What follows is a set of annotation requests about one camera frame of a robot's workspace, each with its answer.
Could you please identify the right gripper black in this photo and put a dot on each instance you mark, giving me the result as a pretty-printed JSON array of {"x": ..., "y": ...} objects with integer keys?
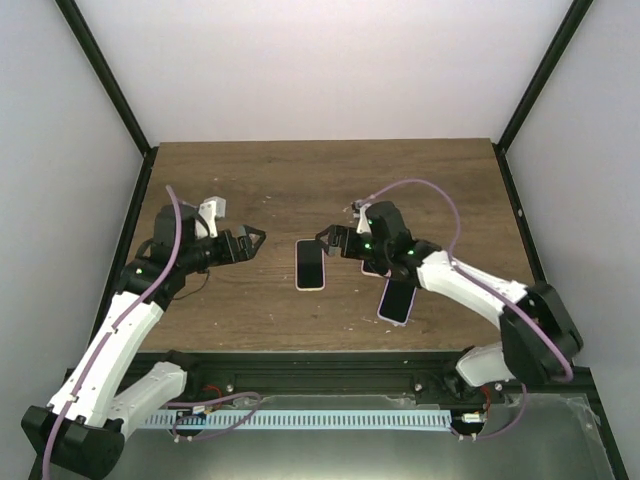
[{"x": 337, "y": 232}]

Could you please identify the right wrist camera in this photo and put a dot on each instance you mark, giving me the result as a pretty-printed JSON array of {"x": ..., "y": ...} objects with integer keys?
[{"x": 359, "y": 208}]

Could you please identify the light blue slotted cable duct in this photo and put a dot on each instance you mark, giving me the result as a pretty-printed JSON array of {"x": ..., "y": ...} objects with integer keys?
[{"x": 402, "y": 420}]

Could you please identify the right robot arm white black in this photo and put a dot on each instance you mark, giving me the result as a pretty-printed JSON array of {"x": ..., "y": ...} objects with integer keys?
[{"x": 538, "y": 338}]

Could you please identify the beige phone case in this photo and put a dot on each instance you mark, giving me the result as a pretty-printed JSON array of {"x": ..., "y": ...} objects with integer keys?
[{"x": 310, "y": 265}]

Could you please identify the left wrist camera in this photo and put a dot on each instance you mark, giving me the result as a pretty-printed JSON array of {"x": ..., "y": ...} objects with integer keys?
[{"x": 210, "y": 210}]

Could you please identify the pink phone case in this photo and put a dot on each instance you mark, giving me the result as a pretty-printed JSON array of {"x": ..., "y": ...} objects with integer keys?
[{"x": 370, "y": 268}]

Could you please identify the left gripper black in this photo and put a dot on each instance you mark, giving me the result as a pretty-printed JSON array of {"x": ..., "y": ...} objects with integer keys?
[{"x": 247, "y": 253}]

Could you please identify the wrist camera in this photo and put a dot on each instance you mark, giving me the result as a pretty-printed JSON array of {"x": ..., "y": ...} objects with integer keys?
[
  {"x": 359, "y": 208},
  {"x": 210, "y": 210}
]

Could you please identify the lavender phone case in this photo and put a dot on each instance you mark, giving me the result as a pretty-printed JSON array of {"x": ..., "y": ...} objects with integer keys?
[{"x": 397, "y": 305}]

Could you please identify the metal front plate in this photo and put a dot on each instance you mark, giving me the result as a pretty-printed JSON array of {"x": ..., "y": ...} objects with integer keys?
[{"x": 542, "y": 437}]

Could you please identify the black aluminium frame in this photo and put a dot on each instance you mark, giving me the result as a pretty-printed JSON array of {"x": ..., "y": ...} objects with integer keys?
[{"x": 320, "y": 370}]

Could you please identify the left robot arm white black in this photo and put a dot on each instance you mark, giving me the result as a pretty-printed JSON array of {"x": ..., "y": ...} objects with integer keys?
[{"x": 85, "y": 425}]

